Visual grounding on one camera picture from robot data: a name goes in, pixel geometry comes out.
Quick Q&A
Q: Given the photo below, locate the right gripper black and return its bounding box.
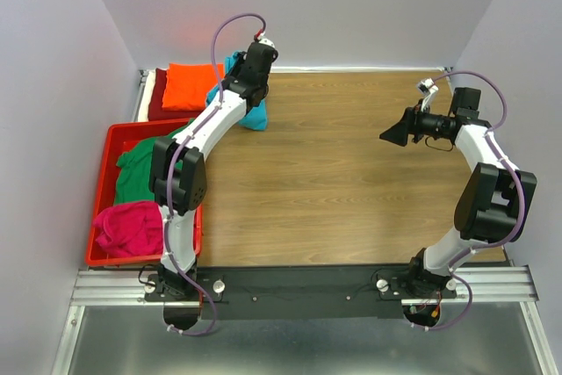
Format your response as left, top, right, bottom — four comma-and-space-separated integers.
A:
378, 100, 448, 147

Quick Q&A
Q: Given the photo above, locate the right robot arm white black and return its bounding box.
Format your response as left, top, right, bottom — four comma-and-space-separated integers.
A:
379, 78, 537, 298

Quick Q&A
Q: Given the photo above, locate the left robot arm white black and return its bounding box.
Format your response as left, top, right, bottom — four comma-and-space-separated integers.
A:
148, 39, 278, 300

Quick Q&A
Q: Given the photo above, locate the folded orange t shirt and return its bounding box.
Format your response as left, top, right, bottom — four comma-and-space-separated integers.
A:
162, 63, 218, 112

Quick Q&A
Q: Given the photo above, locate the folded white t shirt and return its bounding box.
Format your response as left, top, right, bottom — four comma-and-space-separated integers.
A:
135, 69, 155, 122

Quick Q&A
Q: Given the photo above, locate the folded dark red t shirt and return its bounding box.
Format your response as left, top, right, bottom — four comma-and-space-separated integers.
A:
148, 69, 201, 121

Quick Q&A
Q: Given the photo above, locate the red plastic bin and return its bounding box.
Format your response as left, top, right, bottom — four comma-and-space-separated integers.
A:
85, 119, 191, 267

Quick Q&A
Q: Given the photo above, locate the green t shirt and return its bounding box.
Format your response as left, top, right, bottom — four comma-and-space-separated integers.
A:
113, 119, 192, 205

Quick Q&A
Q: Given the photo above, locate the magenta t shirt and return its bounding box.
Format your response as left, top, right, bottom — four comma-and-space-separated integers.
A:
93, 201, 163, 258

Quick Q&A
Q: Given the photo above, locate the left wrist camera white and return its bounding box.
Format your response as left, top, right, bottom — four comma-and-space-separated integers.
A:
258, 37, 276, 48

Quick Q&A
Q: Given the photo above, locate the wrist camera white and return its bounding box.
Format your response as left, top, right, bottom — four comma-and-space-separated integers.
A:
417, 78, 439, 112
258, 37, 276, 48

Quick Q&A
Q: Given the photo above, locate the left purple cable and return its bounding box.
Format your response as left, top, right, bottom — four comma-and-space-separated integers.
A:
160, 13, 269, 337

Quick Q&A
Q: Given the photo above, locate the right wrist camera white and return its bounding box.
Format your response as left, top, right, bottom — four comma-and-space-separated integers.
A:
417, 78, 439, 112

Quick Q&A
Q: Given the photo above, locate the aluminium frame rail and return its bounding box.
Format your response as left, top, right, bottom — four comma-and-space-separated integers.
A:
53, 263, 561, 374

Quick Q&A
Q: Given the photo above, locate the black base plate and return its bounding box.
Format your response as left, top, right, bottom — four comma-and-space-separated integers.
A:
138, 264, 457, 330

